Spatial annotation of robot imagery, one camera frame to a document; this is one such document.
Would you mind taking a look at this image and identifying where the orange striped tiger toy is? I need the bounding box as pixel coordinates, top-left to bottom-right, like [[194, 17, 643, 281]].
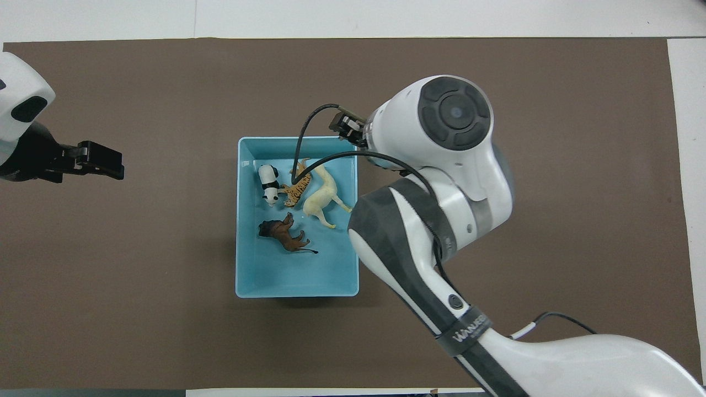
[[277, 158, 313, 208]]

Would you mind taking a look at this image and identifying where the brown paper table mat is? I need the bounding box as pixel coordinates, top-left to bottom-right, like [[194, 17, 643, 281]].
[[0, 37, 698, 389]]

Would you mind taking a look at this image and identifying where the cream horse toy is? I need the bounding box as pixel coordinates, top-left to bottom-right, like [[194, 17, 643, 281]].
[[303, 164, 353, 229]]

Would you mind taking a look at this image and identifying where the brown lion toy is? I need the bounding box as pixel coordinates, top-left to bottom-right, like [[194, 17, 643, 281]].
[[258, 212, 319, 255]]

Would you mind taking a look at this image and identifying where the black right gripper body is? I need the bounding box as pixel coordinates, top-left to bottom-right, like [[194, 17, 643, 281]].
[[329, 110, 369, 148]]

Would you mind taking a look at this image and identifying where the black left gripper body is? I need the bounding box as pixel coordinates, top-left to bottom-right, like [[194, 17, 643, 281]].
[[0, 122, 89, 183]]

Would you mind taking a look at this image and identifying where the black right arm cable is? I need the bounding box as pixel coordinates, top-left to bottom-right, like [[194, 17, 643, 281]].
[[291, 104, 597, 340]]

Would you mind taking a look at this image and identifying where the light blue plastic storage box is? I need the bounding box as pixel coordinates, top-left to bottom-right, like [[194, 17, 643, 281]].
[[236, 136, 360, 299]]

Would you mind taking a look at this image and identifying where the black and white panda toy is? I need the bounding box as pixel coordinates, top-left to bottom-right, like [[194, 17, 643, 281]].
[[257, 164, 281, 207]]

